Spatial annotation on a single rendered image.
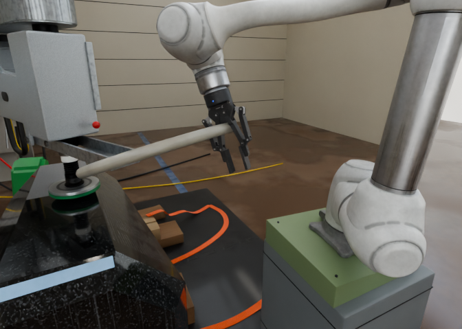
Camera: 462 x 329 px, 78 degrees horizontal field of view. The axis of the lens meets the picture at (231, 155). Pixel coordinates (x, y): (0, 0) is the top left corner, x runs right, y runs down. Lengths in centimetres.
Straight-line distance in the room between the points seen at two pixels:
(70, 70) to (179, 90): 532
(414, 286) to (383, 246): 38
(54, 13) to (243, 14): 84
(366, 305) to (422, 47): 67
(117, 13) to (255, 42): 309
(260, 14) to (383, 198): 49
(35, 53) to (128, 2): 523
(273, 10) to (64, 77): 92
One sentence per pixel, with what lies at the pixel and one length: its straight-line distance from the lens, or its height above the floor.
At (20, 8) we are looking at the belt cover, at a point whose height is 162.
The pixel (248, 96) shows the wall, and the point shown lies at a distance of 731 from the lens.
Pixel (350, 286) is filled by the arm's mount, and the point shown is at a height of 85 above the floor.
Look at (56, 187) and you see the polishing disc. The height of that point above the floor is 88.
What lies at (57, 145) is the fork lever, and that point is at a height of 109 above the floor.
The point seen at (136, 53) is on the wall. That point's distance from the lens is 640.
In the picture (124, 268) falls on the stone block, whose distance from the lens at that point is 110.
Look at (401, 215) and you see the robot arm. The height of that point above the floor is 111.
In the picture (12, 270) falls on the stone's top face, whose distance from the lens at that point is 116.
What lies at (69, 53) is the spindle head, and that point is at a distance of 138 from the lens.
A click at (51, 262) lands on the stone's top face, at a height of 83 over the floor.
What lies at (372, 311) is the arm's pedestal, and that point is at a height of 77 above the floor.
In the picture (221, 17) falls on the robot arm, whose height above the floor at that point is 153.
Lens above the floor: 144
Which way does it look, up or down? 18 degrees down
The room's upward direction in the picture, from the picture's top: straight up
